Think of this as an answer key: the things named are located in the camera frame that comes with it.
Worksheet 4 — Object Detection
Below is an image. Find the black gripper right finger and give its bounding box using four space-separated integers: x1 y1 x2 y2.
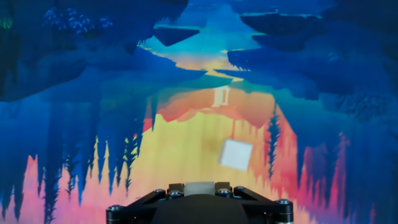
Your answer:
214 182 294 224

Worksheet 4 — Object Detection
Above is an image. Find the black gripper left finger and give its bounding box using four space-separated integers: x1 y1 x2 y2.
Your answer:
105 182 185 224

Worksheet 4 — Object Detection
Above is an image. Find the plain wooden cube block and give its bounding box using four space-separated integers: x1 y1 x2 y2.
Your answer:
184 182 216 197
218 138 254 172

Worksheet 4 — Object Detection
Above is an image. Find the colourful landscape print cloth mat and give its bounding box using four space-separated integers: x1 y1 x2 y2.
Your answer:
0 0 398 224

